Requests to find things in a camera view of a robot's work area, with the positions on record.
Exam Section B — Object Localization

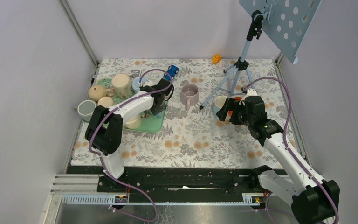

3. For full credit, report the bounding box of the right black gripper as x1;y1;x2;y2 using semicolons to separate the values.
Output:
216;98;253;127

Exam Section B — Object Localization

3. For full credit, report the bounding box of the mauve pink mug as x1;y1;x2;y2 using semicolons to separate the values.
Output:
180;84;199;111

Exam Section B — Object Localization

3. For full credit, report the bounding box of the orange mug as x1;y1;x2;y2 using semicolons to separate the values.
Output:
228;97;242;117

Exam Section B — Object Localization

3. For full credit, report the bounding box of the light blue upside-down mug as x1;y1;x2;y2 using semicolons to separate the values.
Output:
132;77;149;93

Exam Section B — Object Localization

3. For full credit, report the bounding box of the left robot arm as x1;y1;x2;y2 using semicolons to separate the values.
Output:
85;78;174;192

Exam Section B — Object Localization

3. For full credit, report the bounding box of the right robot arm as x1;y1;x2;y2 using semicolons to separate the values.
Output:
217;96;340;224

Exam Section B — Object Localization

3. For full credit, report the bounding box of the blue toy car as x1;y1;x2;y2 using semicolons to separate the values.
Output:
164;65;179;81

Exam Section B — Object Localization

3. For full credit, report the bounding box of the green plastic tray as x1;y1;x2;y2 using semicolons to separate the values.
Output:
96;78;165;133

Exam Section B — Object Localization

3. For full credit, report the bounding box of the tall beige cup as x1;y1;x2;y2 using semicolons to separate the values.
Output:
111;73;133;99

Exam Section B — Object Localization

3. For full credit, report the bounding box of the light blue tripod stand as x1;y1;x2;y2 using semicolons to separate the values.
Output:
199;10;267;110

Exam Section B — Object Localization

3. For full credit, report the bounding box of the floral table cloth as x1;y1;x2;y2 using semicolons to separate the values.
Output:
96;58;281;169

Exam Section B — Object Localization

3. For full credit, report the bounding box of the orange toy block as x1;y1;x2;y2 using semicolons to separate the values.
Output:
212;54;222;64

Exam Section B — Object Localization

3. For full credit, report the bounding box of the small beige cup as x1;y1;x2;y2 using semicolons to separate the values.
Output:
97;96;115;108

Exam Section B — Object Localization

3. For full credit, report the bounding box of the beige teapot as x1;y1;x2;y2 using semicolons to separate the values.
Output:
88;84;115;102

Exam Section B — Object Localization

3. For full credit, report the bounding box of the grey metal cup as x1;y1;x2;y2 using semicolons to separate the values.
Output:
77;100;97;123

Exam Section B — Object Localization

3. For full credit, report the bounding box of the perforated grey panel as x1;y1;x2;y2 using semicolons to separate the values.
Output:
239;0;321;64

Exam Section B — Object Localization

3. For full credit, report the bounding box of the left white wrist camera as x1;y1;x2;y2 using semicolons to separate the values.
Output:
142;80;154;87

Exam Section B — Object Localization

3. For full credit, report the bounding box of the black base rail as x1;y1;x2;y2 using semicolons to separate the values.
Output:
97;165;280;205

